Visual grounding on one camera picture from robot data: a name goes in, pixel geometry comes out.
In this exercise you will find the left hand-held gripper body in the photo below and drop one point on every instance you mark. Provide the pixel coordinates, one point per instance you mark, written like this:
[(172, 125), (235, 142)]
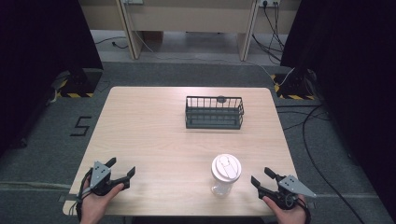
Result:
[(100, 177)]

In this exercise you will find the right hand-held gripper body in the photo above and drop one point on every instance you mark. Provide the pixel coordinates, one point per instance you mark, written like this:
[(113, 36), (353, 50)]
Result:
[(288, 189)]

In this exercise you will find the clear cup with white lid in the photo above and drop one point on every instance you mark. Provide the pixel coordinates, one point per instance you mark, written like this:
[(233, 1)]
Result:
[(226, 173)]

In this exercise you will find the person's right hand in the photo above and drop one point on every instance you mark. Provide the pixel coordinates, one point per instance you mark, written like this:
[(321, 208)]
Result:
[(288, 214)]

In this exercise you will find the person's left hand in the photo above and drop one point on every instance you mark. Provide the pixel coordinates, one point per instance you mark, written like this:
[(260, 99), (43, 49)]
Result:
[(97, 203)]

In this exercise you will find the black stand base striped tape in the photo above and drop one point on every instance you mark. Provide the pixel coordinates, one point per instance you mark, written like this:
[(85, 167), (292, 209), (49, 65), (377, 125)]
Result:
[(294, 85), (79, 84)]

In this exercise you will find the black curtain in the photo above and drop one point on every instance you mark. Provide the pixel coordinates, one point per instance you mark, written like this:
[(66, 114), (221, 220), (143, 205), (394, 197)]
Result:
[(37, 62), (351, 77)]

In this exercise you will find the beige wooden desk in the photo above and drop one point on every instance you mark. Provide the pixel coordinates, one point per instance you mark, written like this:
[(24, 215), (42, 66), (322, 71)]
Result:
[(193, 17)]

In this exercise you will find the white wall socket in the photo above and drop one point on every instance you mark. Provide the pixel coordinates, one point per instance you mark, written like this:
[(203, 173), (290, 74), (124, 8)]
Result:
[(269, 2)]

